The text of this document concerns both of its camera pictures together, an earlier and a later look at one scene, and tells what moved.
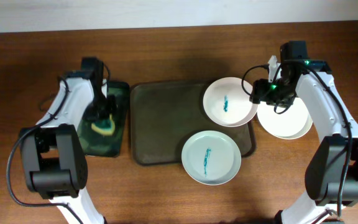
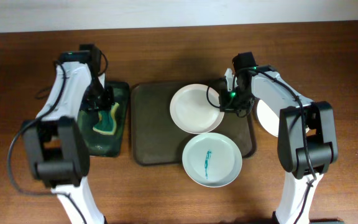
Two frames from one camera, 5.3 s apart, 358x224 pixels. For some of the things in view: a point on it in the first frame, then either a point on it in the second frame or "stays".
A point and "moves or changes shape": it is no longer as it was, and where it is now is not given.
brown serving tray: (164, 115) stays
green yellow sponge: (105, 127) stays
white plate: (227, 102) moves or changes shape
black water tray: (97, 144) stays
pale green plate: (211, 157) stays
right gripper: (258, 94) to (227, 106)
